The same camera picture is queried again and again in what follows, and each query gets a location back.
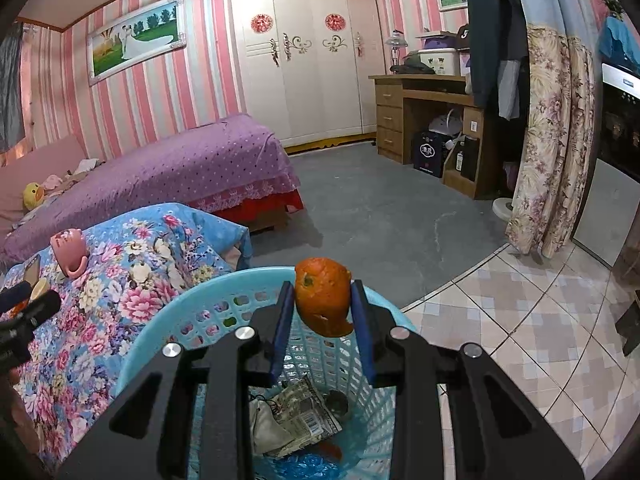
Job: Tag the purple bed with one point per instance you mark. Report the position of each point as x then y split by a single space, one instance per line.
175 165

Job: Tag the grey hanging cloth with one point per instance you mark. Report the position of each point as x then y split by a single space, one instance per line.
10 90

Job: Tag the black box with label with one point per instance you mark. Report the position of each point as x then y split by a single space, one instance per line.
430 155

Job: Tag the white appliance under desk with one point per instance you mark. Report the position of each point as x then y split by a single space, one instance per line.
445 122

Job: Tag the clear plastic bag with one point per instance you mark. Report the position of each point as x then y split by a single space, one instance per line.
265 427

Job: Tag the purple box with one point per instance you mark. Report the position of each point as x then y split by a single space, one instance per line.
442 40

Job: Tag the floral blanket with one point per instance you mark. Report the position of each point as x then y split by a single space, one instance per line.
125 260

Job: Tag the blue plastic wrapper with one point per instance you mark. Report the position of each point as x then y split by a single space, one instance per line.
315 467

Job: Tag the slim black box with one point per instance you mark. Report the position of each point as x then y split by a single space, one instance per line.
469 157

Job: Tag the floral curtain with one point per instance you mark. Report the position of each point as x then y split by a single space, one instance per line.
555 135

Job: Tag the blue plastic basket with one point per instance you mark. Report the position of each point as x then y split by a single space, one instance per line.
235 282

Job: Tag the mug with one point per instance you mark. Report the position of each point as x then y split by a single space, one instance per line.
67 245

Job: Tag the person's left forearm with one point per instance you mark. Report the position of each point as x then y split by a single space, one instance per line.
20 410

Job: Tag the pink headboard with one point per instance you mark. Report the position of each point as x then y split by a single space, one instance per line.
30 170

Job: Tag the dark hanging coat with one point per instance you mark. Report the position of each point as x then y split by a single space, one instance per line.
492 35

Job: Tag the framed wedding picture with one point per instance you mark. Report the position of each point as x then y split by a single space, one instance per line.
135 40

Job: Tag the silver snack wrapper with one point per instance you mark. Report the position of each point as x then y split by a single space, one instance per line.
305 420

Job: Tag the dark cloth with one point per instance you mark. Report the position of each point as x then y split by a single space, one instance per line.
410 69

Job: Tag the white storage box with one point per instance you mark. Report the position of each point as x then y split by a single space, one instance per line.
440 62

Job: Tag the pink cloth bundle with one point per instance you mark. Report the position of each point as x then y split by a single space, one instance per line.
65 177

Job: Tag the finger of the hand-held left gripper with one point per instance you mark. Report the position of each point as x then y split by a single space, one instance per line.
42 307
15 294

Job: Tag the red bed skirt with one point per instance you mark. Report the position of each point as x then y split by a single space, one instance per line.
260 205

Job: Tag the brown cardboard tray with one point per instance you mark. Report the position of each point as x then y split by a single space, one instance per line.
32 272

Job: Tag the wooden bed frame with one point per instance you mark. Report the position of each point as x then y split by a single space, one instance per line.
265 220

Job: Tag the blue cloth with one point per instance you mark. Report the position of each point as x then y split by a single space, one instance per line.
620 45

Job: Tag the large orange peel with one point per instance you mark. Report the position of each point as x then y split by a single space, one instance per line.
322 295

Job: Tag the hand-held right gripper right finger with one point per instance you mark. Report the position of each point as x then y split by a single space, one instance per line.
364 330

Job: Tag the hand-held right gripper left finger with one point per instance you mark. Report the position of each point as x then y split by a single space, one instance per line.
281 330

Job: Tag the wooden desk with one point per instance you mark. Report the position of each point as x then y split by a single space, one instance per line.
390 115

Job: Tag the table lamp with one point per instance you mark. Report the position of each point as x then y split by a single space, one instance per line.
395 47

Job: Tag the pale yellow scrap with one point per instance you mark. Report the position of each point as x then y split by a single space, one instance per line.
41 289

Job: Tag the white wardrobe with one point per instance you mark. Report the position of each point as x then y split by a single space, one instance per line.
310 85

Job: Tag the yellow duck plush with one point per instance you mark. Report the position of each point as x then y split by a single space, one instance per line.
37 196

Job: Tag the white fan base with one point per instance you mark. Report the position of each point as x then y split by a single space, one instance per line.
504 208

